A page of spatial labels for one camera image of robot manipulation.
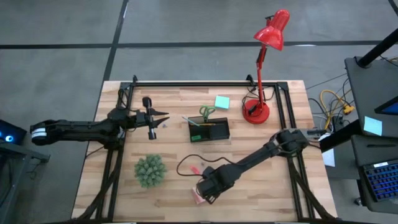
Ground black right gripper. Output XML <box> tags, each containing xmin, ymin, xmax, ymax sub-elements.
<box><xmin>195</xmin><ymin>164</ymin><xmax>239</xmax><ymax>205</ymax></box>

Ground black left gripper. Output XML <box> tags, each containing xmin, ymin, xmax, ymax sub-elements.
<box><xmin>135</xmin><ymin>96</ymin><xmax>171</xmax><ymax>141</ymax></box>

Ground pink sticky note pad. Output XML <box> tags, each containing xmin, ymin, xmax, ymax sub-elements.
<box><xmin>191</xmin><ymin>186</ymin><xmax>208</xmax><ymax>205</ymax></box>

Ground teal pencil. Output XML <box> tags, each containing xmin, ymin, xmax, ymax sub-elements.
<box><xmin>181</xmin><ymin>116</ymin><xmax>200</xmax><ymax>127</ymax></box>

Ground green handled scissors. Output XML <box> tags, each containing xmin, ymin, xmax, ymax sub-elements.
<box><xmin>198</xmin><ymin>105</ymin><xmax>217</xmax><ymax>123</ymax></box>

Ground black mesh desk organizer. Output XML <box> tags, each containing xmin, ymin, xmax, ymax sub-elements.
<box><xmin>187</xmin><ymin>116</ymin><xmax>231</xmax><ymax>144</ymax></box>

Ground green succulent in patterned pot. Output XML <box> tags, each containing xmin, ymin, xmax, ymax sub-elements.
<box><xmin>134</xmin><ymin>154</ymin><xmax>168</xmax><ymax>189</ymax></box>

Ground teal sticky note pad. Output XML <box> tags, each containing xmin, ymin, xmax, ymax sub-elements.
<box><xmin>214</xmin><ymin>95</ymin><xmax>231</xmax><ymax>110</ymax></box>

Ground white paper sheet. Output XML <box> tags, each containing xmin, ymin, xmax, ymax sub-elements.
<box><xmin>321</xmin><ymin>148</ymin><xmax>336</xmax><ymax>168</ymax></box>

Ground red desk lamp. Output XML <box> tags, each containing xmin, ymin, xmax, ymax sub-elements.
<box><xmin>241</xmin><ymin>8</ymin><xmax>291</xmax><ymax>125</ymax></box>

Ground black computer with blue light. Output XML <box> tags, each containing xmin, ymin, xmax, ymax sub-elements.
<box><xmin>0</xmin><ymin>119</ymin><xmax>28</xmax><ymax>146</ymax></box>

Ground light blue sticky note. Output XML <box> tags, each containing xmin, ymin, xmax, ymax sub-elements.
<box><xmin>363</xmin><ymin>116</ymin><xmax>383</xmax><ymax>137</ymax></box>

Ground grey desk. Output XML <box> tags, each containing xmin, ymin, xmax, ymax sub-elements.
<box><xmin>344</xmin><ymin>55</ymin><xmax>398</xmax><ymax>139</ymax></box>

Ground black tablet with blue screen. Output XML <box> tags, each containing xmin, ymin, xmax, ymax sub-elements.
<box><xmin>374</xmin><ymin>95</ymin><xmax>398</xmax><ymax>116</ymax></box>

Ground black pole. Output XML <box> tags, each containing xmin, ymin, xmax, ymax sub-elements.
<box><xmin>356</xmin><ymin>27</ymin><xmax>398</xmax><ymax>68</ymax></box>

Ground black metal table frame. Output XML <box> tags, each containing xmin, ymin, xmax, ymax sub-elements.
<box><xmin>74</xmin><ymin>74</ymin><xmax>336</xmax><ymax>222</ymax></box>

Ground yellow cable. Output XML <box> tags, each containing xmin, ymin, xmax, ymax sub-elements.
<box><xmin>320</xmin><ymin>89</ymin><xmax>356</xmax><ymax>131</ymax></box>

